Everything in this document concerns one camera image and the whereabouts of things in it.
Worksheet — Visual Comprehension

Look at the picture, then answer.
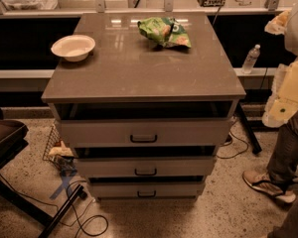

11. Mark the clear plastic water bottle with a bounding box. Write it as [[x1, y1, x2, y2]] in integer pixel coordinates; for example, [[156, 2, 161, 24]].
[[241, 45, 260, 74]]

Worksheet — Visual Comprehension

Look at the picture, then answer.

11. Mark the white paper bowl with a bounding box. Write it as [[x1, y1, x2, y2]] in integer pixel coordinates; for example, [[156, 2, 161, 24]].
[[51, 35, 95, 62]]

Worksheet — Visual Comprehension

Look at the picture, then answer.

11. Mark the black floor cable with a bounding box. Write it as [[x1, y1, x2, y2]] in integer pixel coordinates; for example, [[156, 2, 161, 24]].
[[216, 117, 250, 161], [0, 151, 109, 238]]

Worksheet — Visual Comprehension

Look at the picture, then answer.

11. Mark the person in brown trousers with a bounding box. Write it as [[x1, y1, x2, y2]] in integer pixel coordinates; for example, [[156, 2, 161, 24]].
[[242, 2, 298, 238]]

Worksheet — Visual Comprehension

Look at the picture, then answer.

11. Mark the grey drawer cabinet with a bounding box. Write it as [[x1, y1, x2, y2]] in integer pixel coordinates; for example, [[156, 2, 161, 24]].
[[42, 13, 245, 187]]

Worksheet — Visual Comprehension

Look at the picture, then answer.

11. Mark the grey drawer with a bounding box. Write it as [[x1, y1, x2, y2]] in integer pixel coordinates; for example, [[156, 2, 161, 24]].
[[56, 119, 231, 148], [74, 157, 215, 178], [88, 181, 205, 199]]

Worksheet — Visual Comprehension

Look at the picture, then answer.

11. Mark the green chip bag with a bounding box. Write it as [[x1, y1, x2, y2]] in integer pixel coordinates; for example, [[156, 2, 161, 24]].
[[137, 17, 192, 48]]

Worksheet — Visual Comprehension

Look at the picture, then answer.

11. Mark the black table leg right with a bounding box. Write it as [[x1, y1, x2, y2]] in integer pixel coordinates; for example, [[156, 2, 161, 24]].
[[236, 104, 262, 155]]

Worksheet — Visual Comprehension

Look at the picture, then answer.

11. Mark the black floor cable left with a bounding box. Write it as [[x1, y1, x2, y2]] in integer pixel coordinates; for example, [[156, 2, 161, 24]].
[[0, 151, 109, 238]]

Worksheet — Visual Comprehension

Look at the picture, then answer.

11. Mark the black floor cable right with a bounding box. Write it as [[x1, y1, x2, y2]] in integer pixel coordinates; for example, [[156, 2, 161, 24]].
[[216, 117, 250, 161]]

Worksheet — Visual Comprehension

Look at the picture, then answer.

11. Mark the wire basket with items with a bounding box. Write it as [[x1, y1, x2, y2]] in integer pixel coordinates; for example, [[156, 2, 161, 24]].
[[42, 125, 75, 174]]

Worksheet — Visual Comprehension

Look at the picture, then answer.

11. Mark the black chair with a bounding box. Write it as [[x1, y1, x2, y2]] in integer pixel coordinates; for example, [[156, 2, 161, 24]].
[[0, 108, 83, 238]]

